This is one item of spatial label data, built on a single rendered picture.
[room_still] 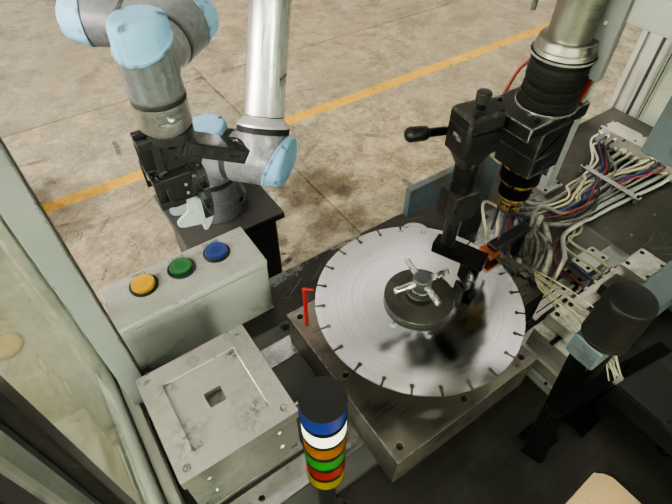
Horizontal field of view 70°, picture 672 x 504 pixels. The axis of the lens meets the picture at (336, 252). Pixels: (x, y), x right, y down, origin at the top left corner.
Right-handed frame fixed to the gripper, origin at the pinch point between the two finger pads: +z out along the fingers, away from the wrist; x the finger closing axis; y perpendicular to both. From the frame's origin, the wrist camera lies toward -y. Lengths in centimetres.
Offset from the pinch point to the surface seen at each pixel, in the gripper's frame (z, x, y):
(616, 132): 18, 10, -115
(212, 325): 18.9, 7.0, 6.2
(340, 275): 3.0, 21.2, -13.8
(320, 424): -18, 48, 7
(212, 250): 7.2, 0.1, 0.7
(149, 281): 7.2, 0.8, 13.0
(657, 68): 8, 4, -136
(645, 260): 9, 46, -66
